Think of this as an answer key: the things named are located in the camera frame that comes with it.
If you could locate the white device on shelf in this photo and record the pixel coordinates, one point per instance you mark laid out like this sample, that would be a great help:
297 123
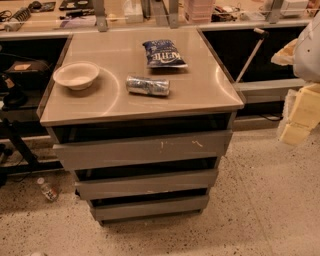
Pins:
293 8

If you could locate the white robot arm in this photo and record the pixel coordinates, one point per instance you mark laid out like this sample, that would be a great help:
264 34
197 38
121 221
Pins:
303 53

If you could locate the clear plastic box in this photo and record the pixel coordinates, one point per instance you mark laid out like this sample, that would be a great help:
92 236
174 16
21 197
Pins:
132 10

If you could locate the grey metal post left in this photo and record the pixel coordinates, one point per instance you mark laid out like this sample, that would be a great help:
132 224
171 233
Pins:
99 11

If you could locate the grey bottom drawer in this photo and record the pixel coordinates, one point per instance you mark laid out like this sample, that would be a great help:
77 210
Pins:
150 208

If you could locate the grey drawer cabinet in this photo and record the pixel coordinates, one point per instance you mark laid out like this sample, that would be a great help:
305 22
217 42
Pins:
201 99

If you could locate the silver crushed can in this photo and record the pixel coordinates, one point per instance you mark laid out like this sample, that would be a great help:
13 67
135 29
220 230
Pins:
148 86

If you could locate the grey drawer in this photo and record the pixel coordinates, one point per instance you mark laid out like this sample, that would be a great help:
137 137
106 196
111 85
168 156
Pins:
146 184
150 208
142 150

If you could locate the blue kettle chips bag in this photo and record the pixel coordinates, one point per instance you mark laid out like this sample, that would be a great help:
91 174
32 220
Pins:
163 54

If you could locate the white bowl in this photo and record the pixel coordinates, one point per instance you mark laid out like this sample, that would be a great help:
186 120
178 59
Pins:
76 75

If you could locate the grey metal post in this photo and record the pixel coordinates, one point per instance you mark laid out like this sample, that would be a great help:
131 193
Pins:
99 11
173 13
273 11

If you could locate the plastic bottle on floor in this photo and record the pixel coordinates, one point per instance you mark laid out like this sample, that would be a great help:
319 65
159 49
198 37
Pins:
47 189

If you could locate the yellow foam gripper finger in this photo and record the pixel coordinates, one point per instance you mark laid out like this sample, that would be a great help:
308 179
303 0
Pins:
301 114

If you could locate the white rod with black tip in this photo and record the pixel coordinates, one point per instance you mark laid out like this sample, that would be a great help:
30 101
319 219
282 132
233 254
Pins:
263 35

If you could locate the grey metal post right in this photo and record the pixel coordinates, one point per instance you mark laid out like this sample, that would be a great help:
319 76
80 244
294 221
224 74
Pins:
273 11

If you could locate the black stand leg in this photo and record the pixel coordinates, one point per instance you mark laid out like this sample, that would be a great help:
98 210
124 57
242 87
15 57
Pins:
32 163

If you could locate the grey top drawer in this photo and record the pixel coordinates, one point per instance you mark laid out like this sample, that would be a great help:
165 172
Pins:
142 150

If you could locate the pink stacked containers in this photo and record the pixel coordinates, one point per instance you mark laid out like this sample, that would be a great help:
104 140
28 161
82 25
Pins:
198 11

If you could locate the black box with label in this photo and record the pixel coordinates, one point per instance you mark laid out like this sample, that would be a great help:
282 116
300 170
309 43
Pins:
28 69

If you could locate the grey middle drawer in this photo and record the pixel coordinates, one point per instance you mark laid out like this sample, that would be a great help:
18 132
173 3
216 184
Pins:
146 184

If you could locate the grey metal post middle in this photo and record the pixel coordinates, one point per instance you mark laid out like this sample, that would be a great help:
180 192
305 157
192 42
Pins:
173 13

